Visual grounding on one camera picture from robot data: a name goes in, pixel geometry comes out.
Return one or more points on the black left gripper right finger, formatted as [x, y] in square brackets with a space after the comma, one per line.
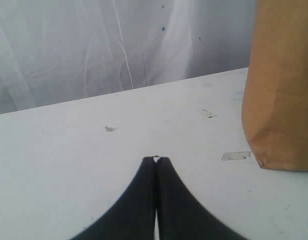
[180, 215]

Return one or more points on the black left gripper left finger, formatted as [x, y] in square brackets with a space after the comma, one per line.
[133, 214]

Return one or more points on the brown paper bag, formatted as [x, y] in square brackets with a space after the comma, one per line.
[275, 102]

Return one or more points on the clear tape piece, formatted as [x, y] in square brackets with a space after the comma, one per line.
[232, 156]

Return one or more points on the small paper scrap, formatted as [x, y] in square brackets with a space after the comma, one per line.
[110, 129]

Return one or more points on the white backdrop curtain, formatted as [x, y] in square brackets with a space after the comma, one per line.
[58, 51]

